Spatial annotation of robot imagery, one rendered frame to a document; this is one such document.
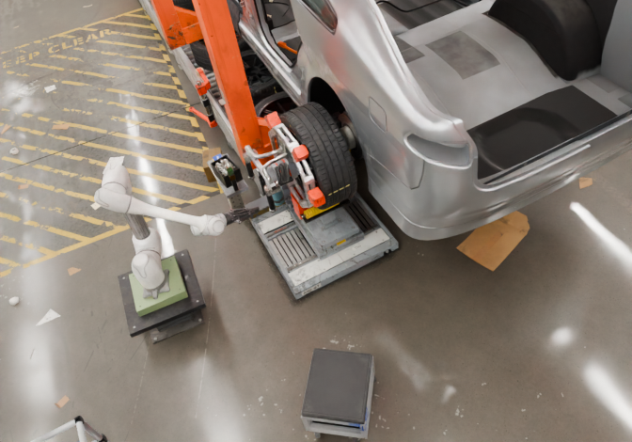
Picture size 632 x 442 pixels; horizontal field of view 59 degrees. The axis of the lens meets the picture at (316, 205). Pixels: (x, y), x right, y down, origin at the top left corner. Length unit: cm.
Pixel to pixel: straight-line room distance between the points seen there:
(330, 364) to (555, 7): 260
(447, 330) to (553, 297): 74
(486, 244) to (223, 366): 200
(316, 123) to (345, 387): 151
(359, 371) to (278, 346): 73
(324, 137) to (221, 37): 84
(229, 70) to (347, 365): 189
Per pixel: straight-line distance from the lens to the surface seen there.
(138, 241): 374
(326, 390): 324
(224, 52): 349
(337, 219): 401
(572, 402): 370
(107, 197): 328
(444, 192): 281
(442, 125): 258
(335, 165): 329
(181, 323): 404
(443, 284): 396
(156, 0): 540
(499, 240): 421
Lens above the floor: 330
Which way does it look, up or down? 48 degrees down
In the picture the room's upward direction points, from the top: 11 degrees counter-clockwise
